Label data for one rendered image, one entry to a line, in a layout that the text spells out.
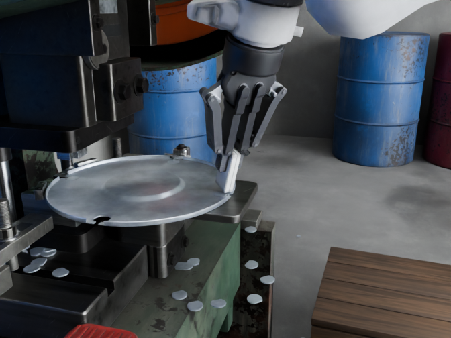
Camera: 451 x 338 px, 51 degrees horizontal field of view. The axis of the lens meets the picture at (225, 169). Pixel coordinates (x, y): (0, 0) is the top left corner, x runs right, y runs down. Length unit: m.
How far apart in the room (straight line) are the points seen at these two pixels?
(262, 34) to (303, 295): 1.44
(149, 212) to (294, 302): 1.26
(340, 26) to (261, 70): 0.15
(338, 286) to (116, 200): 0.77
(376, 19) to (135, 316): 0.48
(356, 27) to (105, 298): 0.44
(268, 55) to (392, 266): 0.97
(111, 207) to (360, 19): 0.41
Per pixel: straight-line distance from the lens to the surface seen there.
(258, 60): 0.58
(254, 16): 0.56
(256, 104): 0.64
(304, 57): 3.98
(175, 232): 0.76
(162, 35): 1.05
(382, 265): 1.45
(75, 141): 0.68
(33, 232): 0.72
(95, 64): 0.67
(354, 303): 1.27
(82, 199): 0.72
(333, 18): 0.48
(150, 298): 0.72
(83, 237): 0.73
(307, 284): 1.97
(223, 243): 0.86
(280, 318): 1.77
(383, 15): 0.48
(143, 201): 0.69
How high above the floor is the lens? 1.05
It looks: 19 degrees down
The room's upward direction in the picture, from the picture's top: straight up
